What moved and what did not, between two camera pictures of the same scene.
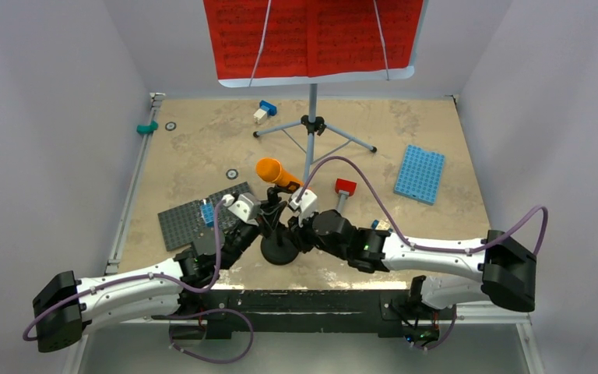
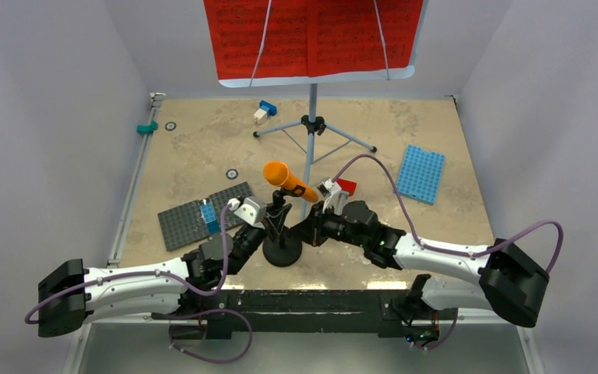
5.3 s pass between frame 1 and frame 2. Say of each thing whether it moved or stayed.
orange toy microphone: moved
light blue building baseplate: stayed
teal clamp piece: stayed
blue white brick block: stayed
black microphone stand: stayed
